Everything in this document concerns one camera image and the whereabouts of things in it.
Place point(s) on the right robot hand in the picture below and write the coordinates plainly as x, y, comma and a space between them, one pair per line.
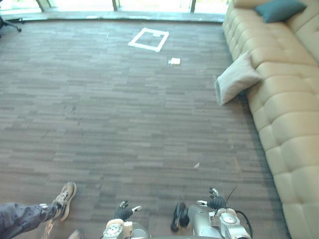
215, 201

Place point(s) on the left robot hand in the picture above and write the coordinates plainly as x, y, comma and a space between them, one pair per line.
121, 212

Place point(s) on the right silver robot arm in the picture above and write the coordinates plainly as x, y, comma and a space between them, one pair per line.
228, 221

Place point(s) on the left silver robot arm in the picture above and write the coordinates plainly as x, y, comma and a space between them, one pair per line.
115, 229

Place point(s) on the silver robot leg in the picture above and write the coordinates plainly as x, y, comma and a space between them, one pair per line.
202, 221

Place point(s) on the dark robot foot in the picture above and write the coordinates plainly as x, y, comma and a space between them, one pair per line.
180, 216

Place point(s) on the small paper scrap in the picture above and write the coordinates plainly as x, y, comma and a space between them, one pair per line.
197, 165

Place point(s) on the person's shoe tip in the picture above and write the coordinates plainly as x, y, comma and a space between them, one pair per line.
76, 234

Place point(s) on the person's beige shoe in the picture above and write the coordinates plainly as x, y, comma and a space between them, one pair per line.
65, 199

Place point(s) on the person's leg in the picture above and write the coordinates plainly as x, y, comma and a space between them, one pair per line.
23, 219

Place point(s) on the grey striped cushion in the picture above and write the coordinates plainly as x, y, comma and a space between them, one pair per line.
235, 79

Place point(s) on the beige tufted leather sofa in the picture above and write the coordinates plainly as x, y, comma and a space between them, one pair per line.
281, 94

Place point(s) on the white crumpled paper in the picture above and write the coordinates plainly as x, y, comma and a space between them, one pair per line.
174, 61

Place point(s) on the white tape square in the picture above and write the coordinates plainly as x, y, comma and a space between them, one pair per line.
148, 40

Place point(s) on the teal cushion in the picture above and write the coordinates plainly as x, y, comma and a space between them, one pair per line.
279, 9

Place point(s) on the black office chair base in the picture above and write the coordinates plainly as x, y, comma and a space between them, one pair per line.
11, 23

